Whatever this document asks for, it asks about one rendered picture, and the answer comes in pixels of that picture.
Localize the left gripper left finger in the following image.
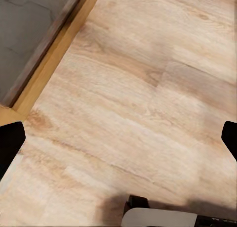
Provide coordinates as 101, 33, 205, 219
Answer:
0, 121, 26, 180

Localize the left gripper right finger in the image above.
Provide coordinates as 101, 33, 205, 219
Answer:
221, 121, 237, 161

